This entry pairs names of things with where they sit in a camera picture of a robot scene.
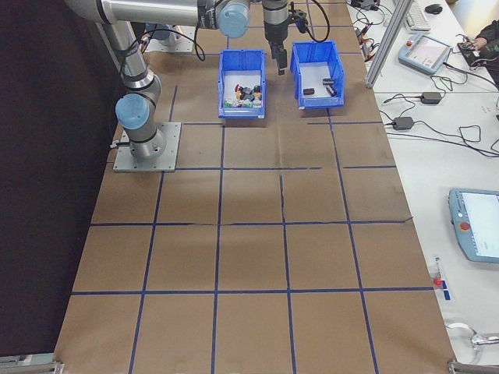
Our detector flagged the blue bin with mixed parts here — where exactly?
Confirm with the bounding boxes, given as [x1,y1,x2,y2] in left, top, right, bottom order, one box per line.
[217,48,268,120]

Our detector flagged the black power cable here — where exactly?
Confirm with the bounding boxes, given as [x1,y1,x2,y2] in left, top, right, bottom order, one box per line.
[383,92,423,107]

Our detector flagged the person forearm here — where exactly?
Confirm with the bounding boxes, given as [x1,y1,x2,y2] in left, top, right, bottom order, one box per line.
[473,17,499,59]

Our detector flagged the tall aluminium profile post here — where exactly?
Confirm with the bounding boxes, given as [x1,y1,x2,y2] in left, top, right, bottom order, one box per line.
[365,0,415,89]

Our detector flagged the white square base plate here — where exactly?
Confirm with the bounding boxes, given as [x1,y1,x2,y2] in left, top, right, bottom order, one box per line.
[150,37,196,54]
[112,122,182,173]

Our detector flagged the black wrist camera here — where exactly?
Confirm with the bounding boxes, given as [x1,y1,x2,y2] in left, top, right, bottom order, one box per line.
[290,9,310,34]

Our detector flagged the white keyboard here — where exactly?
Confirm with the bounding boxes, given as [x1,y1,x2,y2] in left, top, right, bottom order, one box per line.
[404,1,432,32]

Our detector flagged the black frame cover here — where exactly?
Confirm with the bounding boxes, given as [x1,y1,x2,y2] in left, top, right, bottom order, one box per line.
[0,0,132,358]

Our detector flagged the shiny metal piece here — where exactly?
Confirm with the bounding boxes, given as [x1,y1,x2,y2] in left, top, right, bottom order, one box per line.
[469,330,499,354]

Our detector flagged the blue grey teach pendant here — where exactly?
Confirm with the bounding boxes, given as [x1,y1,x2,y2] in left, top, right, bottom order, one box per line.
[397,33,455,77]
[447,187,499,265]

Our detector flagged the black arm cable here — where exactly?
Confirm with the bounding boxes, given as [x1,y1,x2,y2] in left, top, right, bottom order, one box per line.
[171,23,207,62]

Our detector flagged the aluminium profile bar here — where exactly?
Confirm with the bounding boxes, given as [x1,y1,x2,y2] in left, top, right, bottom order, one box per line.
[0,352,65,374]
[447,360,499,374]

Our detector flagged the white strip loop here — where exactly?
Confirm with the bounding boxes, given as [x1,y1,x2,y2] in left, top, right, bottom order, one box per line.
[446,321,479,336]

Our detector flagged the white paper bin liner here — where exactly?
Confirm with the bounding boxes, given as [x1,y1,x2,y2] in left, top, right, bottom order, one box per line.
[298,61,341,99]

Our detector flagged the blue bin with black boxes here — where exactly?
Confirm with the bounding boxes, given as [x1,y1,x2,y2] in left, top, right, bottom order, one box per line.
[288,41,347,111]

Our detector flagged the small parts in left bin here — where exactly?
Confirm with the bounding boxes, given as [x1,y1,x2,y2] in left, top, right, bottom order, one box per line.
[223,69,264,109]

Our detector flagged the grey desktop device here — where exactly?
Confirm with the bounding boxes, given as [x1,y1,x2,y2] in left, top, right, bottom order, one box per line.
[349,0,382,12]

